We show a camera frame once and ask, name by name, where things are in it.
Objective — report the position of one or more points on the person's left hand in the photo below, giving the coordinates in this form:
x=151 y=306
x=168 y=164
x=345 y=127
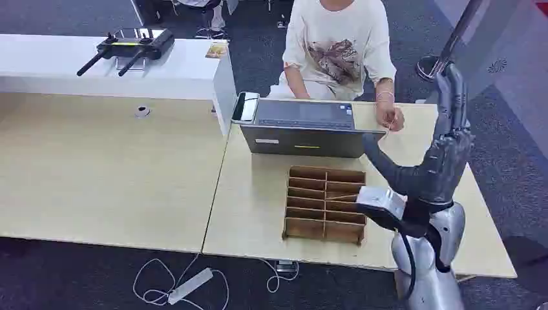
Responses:
x=390 y=116

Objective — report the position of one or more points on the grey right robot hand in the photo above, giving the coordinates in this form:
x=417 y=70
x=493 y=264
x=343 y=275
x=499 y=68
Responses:
x=441 y=171

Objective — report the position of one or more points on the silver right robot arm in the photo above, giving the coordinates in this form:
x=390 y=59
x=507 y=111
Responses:
x=428 y=282

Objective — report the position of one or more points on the grey laptop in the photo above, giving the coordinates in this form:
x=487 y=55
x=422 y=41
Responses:
x=299 y=143

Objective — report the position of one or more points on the person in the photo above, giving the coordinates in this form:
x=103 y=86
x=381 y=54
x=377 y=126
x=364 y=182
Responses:
x=334 y=34

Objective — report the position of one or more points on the wooden divided card box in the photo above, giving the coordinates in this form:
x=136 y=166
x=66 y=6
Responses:
x=306 y=229

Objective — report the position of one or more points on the black and white phone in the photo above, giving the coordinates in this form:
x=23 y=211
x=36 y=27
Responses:
x=249 y=107

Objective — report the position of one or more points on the dark power adapter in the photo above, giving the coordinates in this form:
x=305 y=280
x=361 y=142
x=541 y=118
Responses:
x=285 y=266

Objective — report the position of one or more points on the small printed card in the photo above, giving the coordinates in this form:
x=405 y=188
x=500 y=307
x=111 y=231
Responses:
x=216 y=50

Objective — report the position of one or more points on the office chair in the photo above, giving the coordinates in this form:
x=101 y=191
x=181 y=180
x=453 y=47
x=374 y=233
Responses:
x=212 y=33

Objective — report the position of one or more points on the white power strip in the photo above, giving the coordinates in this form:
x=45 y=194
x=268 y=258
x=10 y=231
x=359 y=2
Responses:
x=190 y=286

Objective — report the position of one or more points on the black remote controller with antennas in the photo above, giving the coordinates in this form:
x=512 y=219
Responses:
x=128 y=45

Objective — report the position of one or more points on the white raised counter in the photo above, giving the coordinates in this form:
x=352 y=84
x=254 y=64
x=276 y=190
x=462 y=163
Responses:
x=51 y=64

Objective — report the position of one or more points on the metal barrier post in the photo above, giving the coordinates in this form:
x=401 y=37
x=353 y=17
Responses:
x=426 y=68

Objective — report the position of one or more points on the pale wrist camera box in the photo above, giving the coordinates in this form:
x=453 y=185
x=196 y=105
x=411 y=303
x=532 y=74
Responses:
x=381 y=199

